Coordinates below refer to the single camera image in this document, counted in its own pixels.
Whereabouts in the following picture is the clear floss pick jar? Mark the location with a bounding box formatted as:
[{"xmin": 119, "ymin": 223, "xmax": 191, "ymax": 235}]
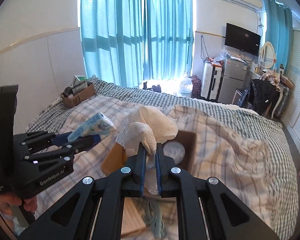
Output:
[{"xmin": 163, "ymin": 141, "xmax": 185, "ymax": 165}]

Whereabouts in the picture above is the teal side curtain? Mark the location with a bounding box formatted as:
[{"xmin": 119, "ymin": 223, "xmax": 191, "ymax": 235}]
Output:
[{"xmin": 264, "ymin": 0, "xmax": 293, "ymax": 74}]

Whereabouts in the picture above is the small cardboard box with items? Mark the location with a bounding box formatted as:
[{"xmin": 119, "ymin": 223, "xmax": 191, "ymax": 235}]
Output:
[{"xmin": 61, "ymin": 75, "xmax": 96, "ymax": 108}]

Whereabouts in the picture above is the silver mini fridge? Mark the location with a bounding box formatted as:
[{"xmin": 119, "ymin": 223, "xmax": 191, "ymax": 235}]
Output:
[{"xmin": 218, "ymin": 57, "xmax": 248, "ymax": 104}]

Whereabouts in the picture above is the white lace cloth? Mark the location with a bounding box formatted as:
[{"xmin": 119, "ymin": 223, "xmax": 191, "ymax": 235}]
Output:
[{"xmin": 116, "ymin": 106, "xmax": 178, "ymax": 155}]

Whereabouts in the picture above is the oval white mirror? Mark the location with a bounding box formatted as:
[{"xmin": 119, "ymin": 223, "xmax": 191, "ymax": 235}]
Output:
[{"xmin": 258, "ymin": 42, "xmax": 276, "ymax": 69}]

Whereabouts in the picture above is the brown paper booklet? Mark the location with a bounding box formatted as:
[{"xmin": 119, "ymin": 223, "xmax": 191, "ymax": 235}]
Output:
[{"xmin": 121, "ymin": 198, "xmax": 146, "ymax": 236}]

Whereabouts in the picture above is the black wall television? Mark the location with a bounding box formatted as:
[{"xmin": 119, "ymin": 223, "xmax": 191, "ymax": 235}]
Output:
[{"xmin": 225, "ymin": 23, "xmax": 261, "ymax": 56}]

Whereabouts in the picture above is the person's left hand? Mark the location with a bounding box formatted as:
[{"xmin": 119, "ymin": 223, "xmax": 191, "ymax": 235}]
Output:
[{"xmin": 0, "ymin": 192, "xmax": 38, "ymax": 216}]

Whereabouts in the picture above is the black jacket on chair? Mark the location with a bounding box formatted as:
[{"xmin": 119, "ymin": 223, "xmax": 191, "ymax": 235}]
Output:
[{"xmin": 237, "ymin": 79, "xmax": 280, "ymax": 115}]

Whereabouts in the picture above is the green checked bed sheet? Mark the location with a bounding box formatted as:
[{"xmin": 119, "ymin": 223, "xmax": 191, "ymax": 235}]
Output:
[{"xmin": 26, "ymin": 77, "xmax": 299, "ymax": 239}]

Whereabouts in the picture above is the teal window curtain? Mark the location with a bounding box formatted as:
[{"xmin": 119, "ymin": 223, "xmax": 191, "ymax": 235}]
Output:
[{"xmin": 79, "ymin": 0, "xmax": 194, "ymax": 87}]

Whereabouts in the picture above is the white plastic bag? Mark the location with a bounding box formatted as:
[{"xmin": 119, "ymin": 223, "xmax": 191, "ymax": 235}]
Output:
[{"xmin": 178, "ymin": 75, "xmax": 193, "ymax": 98}]

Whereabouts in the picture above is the blue white tissue pack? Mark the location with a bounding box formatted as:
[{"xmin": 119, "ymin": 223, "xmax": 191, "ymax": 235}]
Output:
[{"xmin": 68, "ymin": 112, "xmax": 116, "ymax": 142}]

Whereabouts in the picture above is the plaid beige blanket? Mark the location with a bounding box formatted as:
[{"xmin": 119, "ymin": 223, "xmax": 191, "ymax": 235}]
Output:
[{"xmin": 36, "ymin": 103, "xmax": 273, "ymax": 225}]

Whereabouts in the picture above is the white suitcase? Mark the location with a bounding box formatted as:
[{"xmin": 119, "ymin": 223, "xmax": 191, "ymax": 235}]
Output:
[{"xmin": 200, "ymin": 61, "xmax": 223, "ymax": 100}]

